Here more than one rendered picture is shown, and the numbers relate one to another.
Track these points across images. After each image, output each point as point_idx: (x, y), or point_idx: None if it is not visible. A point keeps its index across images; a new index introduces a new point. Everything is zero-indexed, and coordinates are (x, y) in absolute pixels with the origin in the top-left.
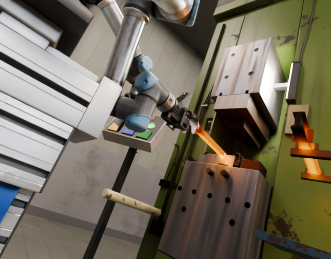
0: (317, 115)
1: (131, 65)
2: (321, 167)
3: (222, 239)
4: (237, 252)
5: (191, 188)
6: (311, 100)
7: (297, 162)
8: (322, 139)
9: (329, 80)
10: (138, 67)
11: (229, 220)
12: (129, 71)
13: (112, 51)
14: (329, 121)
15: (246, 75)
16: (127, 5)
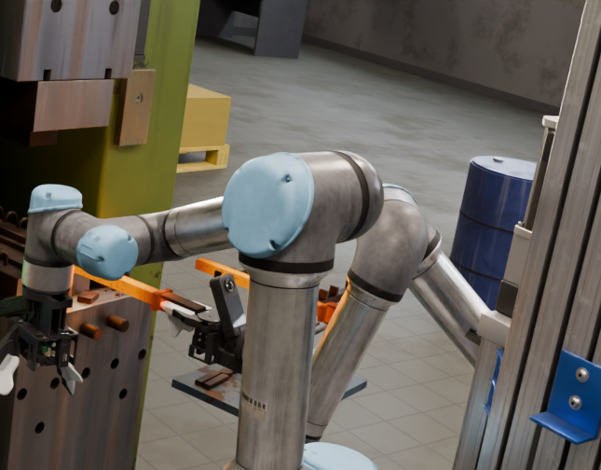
0: (158, 92)
1: (160, 255)
2: (153, 202)
3: (112, 426)
4: (131, 426)
5: (47, 380)
6: (153, 51)
7: (126, 202)
8: (158, 145)
9: (180, 0)
10: (182, 259)
11: (118, 393)
12: (140, 265)
13: (349, 379)
14: (170, 105)
15: (104, 11)
16: (400, 298)
